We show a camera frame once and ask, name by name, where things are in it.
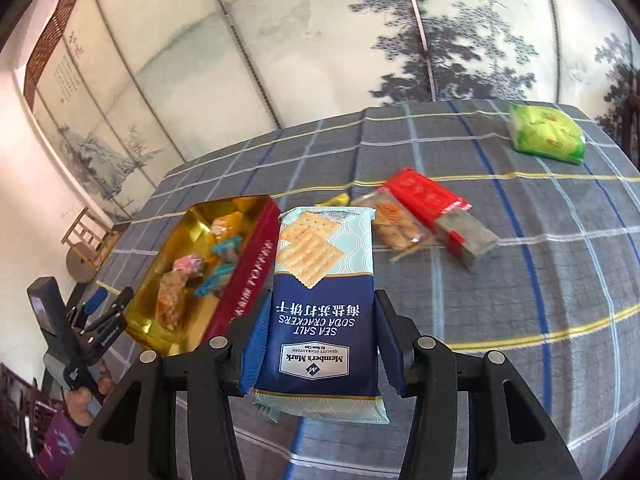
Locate pink snack packet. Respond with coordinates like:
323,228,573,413
172,255,208,278

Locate green snack packet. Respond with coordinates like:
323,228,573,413
508,102,587,164

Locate red snack packet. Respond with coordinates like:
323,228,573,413
377,169,472,228

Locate light wooden chair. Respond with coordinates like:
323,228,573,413
61,207,121,268

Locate red tin box gold inside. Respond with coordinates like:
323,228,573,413
125,194,281,358

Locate dark wooden chair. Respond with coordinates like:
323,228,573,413
0,362,66,461
617,95,640,156

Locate grey bar red-ended packet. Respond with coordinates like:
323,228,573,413
435,210,498,273

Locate blue cracker packet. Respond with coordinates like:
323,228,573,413
248,205,390,425

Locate blue plaid tablecloth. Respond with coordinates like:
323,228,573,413
92,99,640,480

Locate round stone wheel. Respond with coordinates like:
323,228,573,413
66,245,98,283

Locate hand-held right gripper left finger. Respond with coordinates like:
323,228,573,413
62,294,273,480

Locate blue candy packet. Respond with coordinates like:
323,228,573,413
195,265,233,297
210,240,243,263

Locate clear fried snack packet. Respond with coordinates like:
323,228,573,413
352,191,436,261
156,270,193,332

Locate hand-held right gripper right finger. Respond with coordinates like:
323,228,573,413
375,289,583,480

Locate purple cloth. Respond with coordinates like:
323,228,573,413
32,410,83,478

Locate orange snack packet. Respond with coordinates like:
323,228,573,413
212,212,246,241

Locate painted landscape folding screen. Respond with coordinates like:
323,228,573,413
22,0,640,221

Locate person's left hand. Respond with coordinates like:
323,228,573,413
65,357,118,428

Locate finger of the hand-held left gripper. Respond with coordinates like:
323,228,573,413
70,287,136,333
80,312,126,361

